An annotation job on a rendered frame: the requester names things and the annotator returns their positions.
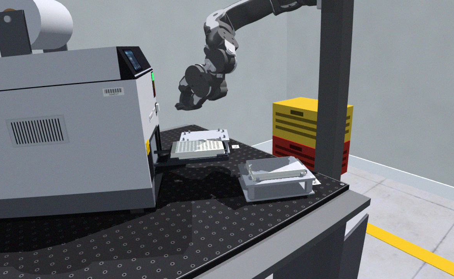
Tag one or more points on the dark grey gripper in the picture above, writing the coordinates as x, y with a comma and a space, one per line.
204, 85

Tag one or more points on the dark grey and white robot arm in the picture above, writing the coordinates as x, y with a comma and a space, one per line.
221, 25

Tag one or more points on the white roll of foil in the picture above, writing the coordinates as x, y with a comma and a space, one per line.
49, 23

